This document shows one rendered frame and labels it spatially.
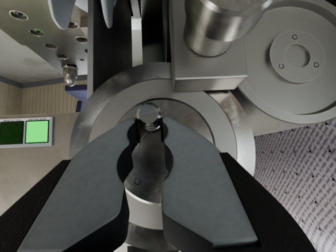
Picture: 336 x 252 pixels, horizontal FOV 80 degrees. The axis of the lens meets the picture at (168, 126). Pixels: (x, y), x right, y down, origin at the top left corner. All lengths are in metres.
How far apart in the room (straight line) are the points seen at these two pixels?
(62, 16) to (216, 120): 0.15
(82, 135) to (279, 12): 0.20
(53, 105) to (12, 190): 3.05
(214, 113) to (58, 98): 3.46
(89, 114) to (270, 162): 0.30
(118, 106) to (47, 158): 0.42
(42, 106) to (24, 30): 3.31
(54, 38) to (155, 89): 0.32
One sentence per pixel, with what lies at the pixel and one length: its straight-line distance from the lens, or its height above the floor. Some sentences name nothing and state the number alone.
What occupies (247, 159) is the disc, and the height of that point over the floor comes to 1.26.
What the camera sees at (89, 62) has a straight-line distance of 0.20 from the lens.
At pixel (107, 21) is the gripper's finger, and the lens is 0.19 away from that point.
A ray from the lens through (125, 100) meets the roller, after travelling 0.16.
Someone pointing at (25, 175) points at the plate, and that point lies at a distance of 0.59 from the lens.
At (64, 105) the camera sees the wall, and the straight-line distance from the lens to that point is 3.48.
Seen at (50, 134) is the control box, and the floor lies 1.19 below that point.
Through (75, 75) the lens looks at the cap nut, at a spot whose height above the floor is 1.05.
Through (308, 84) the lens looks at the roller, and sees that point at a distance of 0.22.
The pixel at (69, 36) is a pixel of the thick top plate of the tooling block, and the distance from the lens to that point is 0.45.
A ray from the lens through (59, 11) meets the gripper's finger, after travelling 0.21.
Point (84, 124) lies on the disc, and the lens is 0.17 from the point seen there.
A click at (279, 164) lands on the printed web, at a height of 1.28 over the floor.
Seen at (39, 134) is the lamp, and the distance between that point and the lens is 0.57.
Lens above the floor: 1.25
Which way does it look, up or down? 8 degrees down
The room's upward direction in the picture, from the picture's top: 177 degrees clockwise
